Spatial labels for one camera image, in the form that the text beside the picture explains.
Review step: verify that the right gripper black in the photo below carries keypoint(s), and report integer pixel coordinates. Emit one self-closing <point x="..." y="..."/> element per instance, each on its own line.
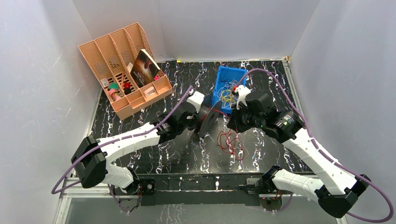
<point x="234" y="123"/>

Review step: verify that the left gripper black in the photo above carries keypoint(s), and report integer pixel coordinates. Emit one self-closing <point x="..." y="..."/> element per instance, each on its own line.
<point x="201" y="115"/>

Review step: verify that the grey perforated cable spool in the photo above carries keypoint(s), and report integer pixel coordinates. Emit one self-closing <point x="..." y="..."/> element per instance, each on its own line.
<point x="207" y="115"/>

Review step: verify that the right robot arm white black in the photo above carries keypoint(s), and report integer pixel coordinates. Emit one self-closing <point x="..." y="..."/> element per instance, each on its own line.
<point x="334" y="190"/>

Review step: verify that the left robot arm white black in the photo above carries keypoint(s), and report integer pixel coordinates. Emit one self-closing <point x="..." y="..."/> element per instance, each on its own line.
<point x="93" y="159"/>

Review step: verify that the blue plastic bin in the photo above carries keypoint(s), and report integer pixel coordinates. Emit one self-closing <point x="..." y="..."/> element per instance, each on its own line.
<point x="227" y="79"/>

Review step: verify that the brown book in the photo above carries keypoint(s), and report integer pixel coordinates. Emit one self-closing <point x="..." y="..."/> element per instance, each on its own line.
<point x="144" y="69"/>

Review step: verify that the red black small item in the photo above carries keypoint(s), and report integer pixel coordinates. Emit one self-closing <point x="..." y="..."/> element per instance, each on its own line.
<point x="127" y="88"/>

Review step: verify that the green tape roll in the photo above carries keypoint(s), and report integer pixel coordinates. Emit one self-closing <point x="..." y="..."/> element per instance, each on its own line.
<point x="113" y="85"/>

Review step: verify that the orange file organizer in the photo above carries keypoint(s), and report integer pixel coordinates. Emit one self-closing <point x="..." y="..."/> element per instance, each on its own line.
<point x="110" y="56"/>

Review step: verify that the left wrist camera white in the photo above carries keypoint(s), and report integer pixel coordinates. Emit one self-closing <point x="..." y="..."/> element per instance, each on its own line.
<point x="195" y="98"/>

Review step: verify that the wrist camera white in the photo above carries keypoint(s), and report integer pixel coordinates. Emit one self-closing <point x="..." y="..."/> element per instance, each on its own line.
<point x="195" y="98"/>
<point x="241" y="92"/>

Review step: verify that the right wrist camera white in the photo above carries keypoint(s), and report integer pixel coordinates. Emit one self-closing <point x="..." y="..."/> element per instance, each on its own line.
<point x="241" y="92"/>

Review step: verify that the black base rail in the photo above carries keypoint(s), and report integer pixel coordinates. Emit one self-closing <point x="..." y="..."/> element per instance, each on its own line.
<point x="223" y="188"/>

